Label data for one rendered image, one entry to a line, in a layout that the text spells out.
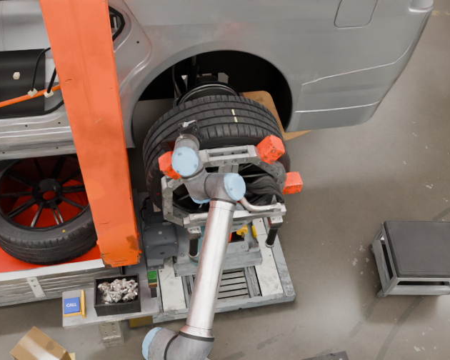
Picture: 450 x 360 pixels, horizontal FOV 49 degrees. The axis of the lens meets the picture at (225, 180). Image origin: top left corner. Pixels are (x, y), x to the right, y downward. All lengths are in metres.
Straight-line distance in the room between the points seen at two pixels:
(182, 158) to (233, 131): 0.38
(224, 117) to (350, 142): 1.83
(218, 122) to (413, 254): 1.40
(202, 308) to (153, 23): 1.08
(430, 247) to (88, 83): 2.10
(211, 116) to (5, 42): 1.41
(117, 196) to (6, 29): 1.43
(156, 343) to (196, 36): 1.18
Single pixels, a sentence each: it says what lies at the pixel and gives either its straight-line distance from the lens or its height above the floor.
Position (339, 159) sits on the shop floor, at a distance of 3.62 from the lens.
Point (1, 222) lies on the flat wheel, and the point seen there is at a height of 0.51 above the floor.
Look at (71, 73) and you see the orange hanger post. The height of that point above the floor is 1.69.
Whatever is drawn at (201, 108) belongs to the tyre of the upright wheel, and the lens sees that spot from 2.10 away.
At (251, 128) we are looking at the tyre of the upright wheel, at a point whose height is 1.16.
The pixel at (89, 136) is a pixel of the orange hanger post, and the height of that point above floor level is 1.43.
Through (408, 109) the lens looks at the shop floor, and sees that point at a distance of 4.18.
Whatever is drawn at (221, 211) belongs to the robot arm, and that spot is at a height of 1.28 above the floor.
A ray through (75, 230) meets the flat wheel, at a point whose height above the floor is 0.50.
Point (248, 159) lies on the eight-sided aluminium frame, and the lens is 2.02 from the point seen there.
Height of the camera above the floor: 2.65
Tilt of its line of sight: 53 degrees down
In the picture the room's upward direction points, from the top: 7 degrees clockwise
